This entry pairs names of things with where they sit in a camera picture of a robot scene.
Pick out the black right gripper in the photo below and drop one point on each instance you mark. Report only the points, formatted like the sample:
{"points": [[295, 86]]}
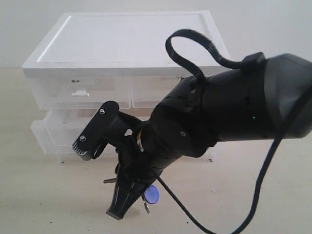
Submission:
{"points": [[139, 161]]}

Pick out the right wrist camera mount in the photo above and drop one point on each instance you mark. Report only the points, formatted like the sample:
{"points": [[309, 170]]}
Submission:
{"points": [[93, 139]]}

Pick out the top left small drawer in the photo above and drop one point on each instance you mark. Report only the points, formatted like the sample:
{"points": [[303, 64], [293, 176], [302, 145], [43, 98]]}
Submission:
{"points": [[80, 93]]}

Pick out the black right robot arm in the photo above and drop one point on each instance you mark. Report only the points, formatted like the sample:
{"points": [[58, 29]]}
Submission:
{"points": [[236, 105]]}

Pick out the key bunch with blue tag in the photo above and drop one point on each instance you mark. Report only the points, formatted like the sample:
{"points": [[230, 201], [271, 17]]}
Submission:
{"points": [[149, 197]]}

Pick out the top right small drawer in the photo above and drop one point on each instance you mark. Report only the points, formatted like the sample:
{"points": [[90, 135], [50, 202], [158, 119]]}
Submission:
{"points": [[147, 92]]}

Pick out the white translucent drawer cabinet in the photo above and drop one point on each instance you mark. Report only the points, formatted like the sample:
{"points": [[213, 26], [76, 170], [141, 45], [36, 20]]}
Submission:
{"points": [[116, 45]]}

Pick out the small drawer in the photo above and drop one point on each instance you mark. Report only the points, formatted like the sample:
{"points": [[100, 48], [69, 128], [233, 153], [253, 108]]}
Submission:
{"points": [[80, 93], [147, 92]]}

